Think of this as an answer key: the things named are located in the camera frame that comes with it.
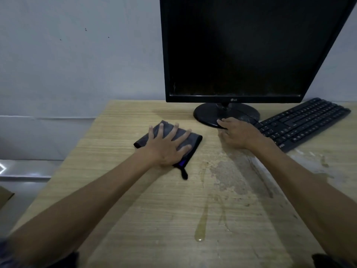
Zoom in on person's right forearm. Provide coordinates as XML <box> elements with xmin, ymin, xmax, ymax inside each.
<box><xmin>250</xmin><ymin>138</ymin><xmax>357</xmax><ymax>263</ymax></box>

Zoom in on person's left forearm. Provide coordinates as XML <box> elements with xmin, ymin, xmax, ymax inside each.
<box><xmin>8</xmin><ymin>152</ymin><xmax>153</xmax><ymax>263</ymax></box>

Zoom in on light wooden side desk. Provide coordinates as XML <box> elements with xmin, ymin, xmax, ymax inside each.
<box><xmin>0</xmin><ymin>186</ymin><xmax>15</xmax><ymax>211</ymax></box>

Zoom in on light wooden table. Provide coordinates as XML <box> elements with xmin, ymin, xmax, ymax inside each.
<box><xmin>12</xmin><ymin>99</ymin><xmax>357</xmax><ymax>268</ymax></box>

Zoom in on person's right hand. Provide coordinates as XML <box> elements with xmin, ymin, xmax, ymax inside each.
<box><xmin>216</xmin><ymin>117</ymin><xmax>270</xmax><ymax>153</ymax></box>

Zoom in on person's left hand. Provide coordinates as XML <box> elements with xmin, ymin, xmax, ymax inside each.
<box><xmin>138</xmin><ymin>123</ymin><xmax>193</xmax><ymax>167</ymax></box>

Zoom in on black computer monitor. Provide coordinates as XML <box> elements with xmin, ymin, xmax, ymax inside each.
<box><xmin>159</xmin><ymin>0</ymin><xmax>357</xmax><ymax>129</ymax></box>

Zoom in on black keyboard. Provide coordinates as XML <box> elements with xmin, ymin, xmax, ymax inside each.
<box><xmin>253</xmin><ymin>97</ymin><xmax>352</xmax><ymax>153</ymax></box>

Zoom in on purple grey cleaning cloth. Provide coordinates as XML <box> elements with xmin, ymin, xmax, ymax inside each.
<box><xmin>134</xmin><ymin>120</ymin><xmax>203</xmax><ymax>181</ymax></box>

